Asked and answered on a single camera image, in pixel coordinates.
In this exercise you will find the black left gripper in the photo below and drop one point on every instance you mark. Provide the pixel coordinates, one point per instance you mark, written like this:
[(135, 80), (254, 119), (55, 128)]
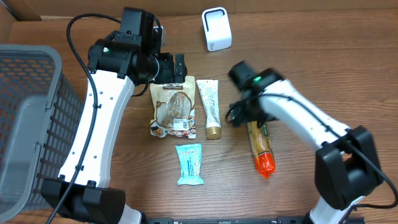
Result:
[(175, 69)]

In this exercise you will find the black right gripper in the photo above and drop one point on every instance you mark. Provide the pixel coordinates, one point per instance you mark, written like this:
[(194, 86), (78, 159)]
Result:
[(237, 113)]

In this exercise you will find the white tube with gold cap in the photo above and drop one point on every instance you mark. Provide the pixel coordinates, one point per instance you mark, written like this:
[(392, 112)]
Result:
[(209, 95)]

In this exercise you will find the brown snack pouch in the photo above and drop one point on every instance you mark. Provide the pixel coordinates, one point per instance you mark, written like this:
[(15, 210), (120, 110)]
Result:
[(174, 109)]

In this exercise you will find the orange pasta package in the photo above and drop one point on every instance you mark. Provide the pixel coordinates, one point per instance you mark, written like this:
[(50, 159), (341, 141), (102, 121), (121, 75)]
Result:
[(261, 148)]

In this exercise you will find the light blue snack packet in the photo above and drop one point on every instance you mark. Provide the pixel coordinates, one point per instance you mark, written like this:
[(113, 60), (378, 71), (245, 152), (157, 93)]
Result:
[(190, 157)]

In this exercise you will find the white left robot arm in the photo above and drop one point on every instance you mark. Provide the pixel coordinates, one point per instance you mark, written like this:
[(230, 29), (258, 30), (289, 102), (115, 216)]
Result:
[(126, 58)]

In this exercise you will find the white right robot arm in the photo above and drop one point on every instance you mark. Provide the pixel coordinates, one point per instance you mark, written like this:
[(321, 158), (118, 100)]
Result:
[(347, 166)]

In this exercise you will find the white barcode scanner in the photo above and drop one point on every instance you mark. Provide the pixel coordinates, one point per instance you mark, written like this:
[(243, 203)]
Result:
[(217, 29)]

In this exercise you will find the grey plastic shopping basket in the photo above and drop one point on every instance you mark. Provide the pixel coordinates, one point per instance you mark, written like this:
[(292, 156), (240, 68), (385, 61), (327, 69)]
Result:
[(40, 112)]

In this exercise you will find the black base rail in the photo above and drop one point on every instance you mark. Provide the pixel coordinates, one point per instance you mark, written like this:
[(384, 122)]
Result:
[(278, 220)]

